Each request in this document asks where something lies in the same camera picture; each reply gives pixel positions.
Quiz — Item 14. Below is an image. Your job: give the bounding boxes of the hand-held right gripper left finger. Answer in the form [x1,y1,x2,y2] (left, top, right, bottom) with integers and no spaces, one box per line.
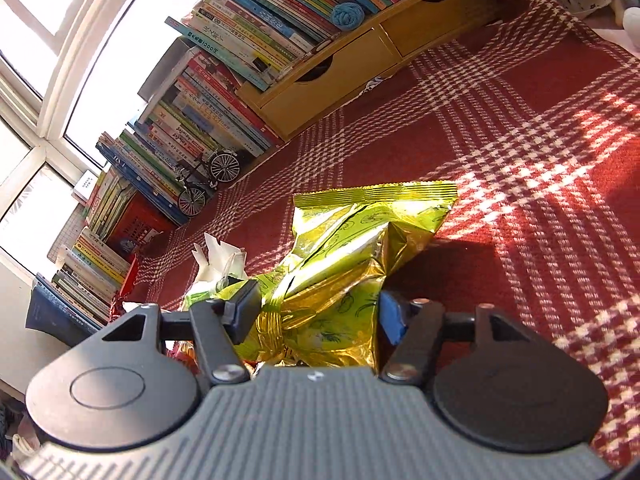
[102,279,263,387]

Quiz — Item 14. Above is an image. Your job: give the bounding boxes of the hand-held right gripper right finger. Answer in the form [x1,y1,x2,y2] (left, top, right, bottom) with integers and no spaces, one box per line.
[377,290,553,386]

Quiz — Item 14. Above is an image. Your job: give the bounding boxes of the gold foil bag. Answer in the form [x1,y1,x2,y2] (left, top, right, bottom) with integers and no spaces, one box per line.
[235,181,460,368]

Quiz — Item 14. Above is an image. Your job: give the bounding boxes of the row of upright books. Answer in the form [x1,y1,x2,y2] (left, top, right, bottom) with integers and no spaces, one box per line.
[165,0,471,92]
[96,50,283,227]
[25,229,135,347]

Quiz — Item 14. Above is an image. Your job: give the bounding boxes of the slanted stack of thin books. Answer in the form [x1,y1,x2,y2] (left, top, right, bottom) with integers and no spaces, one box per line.
[82,167,137,241]

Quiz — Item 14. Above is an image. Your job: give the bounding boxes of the green wrapper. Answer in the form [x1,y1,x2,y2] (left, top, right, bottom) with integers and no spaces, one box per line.
[182,277,241,313]

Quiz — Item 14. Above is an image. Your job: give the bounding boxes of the clear plastic wrapper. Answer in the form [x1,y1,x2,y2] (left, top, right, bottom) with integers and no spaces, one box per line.
[192,232,249,291]

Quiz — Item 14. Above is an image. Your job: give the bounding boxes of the red plastic crate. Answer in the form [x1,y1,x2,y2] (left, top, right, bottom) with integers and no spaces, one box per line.
[106,194,176,256]

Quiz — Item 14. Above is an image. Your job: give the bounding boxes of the miniature black bicycle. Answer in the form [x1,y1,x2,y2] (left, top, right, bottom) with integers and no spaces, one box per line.
[176,150,242,217]

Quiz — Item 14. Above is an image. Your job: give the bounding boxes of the small white card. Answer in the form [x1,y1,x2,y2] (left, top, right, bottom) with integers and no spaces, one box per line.
[72,170,99,206]

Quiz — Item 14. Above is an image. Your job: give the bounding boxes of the red plaid blanket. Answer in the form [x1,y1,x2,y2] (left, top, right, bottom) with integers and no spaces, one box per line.
[107,0,640,471]

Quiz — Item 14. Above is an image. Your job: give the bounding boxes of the yellow wooden drawer unit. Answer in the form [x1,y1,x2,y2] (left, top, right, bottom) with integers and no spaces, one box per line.
[235,0,473,142]

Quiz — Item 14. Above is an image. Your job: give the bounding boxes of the grey flat folder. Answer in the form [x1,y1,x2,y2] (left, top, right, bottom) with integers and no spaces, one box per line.
[137,37,201,103]

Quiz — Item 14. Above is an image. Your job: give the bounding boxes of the blue knitted ball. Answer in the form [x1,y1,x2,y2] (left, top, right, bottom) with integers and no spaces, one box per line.
[331,2,365,30]

